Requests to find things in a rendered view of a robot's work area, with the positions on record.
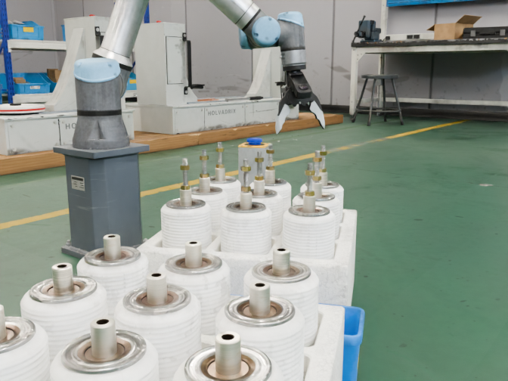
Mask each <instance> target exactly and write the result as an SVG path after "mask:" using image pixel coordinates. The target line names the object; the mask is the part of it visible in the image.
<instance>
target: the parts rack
mask: <svg viewBox="0 0 508 381"><path fill-rule="evenodd" d="M144 23H150V14H149V2H148V5H147V9H146V11H145V14H144ZM0 25H1V30H2V31H1V32H0V34H2V39H1V40H0V54H1V52H2V50H3V52H4V60H5V75H6V82H7V89H2V91H7V92H8V93H7V94H2V100H3V101H8V104H15V103H31V102H46V101H48V100H49V99H50V97H51V95H52V93H49V94H14V79H13V70H12V62H11V50H21V51H67V46H66V42H59V41H41V40H23V39H9V30H8V15H7V6H6V0H0ZM136 97H137V90H128V91H126V93H125V98H136Z"/></svg>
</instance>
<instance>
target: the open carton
mask: <svg viewBox="0 0 508 381"><path fill-rule="evenodd" d="M480 18H481V16H473V15H466V14H464V15H463V16H462V17H461V18H460V19H459V20H458V21H457V22H456V23H441V24H434V25H433V26H431V27H430V28H428V29H427V30H428V31H435V32H434V40H442V39H463V34H464V33H463V29H464V28H470V27H473V24H474V23H476V22H477V21H478V20H479V19H480Z"/></svg>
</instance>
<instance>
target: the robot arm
mask: <svg viewBox="0 0 508 381"><path fill-rule="evenodd" d="M149 1H150V0H116V2H115V5H114V8H113V12H112V14H111V17H110V21H109V23H108V26H107V30H106V32H105V35H104V39H103V41H102V44H101V47H100V48H99V49H98V50H95V51H93V54H92V56H91V58H86V59H80V60H77V61H76V62H75V63H74V71H73V74H74V76H75V87H76V107H77V122H76V127H75V131H74V134H73V139H72V141H73V148H76V149H83V150H106V149H116V148H122V147H127V146H129V145H130V138H129V135H128V132H127V130H126V127H125V124H124V122H123V119H122V104H121V98H122V97H123V96H124V94H125V93H126V90H127V86H128V80H129V76H130V73H131V71H132V63H131V61H130V57H131V54H132V50H133V48H134V45H135V41H136V38H137V36H138V32H139V29H140V27H141V23H142V20H143V18H144V14H145V11H146V9H147V5H148V2H149ZM209 1H210V2H211V3H212V4H214V6H216V7H217V9H219V10H220V11H221V12H222V13H223V14H224V15H225V16H226V17H227V18H229V19H230V20H231V21H232V22H233V23H234V24H235V25H236V26H238V27H239V29H238V33H239V42H240V47H241V48H242V49H250V50H253V49H256V48H273V47H279V46H280V53H281V55H280V56H279V58H280V59H281V63H282V66H284V67H283V71H284V72H285V73H286V81H287V86H285V88H281V89H280V96H281V99H280V102H279V106H278V114H277V116H276V118H275V121H276V125H275V129H276V134H277V135H278V134H279V132H280V130H281V129H282V125H283V124H284V123H285V118H286V117H287V116H288V115H289V114H290V108H289V105H293V106H294V107H296V105H297V104H302V105H303V106H305V104H306V103H308V109H309V111H310V112H311V113H313V114H314V116H315V118H316V119H317V120H318V122H319V124H320V126H321V127H322V129H325V122H324V115H323V112H322V108H321V103H320V101H319V99H318V97H317V96H316V95H315V94H314V93H313V92H312V89H311V86H310V85H309V84H308V81H307V79H306V78H305V75H304V74H303V72H302V71H301V70H304V69H306V63H307V60H306V50H305V34H304V28H305V27H304V23H303V18H302V14H301V13H300V12H298V11H288V12H283V13H280V14H278V16H277V20H275V19H274V18H272V17H269V16H268V15H266V14H265V13H264V12H263V11H262V10H261V9H260V8H259V7H258V6H257V5H256V4H254V3H253V2H252V1H251V0H209ZM282 93H283V97H282Z"/></svg>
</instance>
